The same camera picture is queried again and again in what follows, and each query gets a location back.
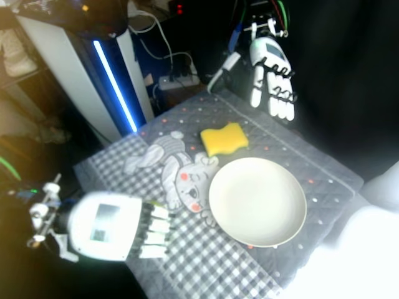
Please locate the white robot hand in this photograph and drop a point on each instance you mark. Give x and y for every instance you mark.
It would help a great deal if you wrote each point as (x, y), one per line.
(269, 51)
(103, 224)

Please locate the yellow and green sponge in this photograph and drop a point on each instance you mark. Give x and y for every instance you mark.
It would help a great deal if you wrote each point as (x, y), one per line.
(223, 140)

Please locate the grey quilt with bear print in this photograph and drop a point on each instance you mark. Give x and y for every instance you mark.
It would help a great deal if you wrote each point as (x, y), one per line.
(280, 146)

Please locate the black device with red display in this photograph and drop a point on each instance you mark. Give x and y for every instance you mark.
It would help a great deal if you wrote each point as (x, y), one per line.
(179, 9)

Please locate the white power strip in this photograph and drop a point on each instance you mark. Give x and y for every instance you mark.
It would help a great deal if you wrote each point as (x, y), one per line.
(168, 82)

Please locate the round white plate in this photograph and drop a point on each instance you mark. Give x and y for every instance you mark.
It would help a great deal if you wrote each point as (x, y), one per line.
(258, 202)

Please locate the white column with blue light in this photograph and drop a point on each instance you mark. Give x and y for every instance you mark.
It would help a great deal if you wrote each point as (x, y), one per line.
(62, 78)

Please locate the black housing with yellow mark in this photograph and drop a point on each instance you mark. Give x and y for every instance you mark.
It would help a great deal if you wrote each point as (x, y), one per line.
(93, 21)

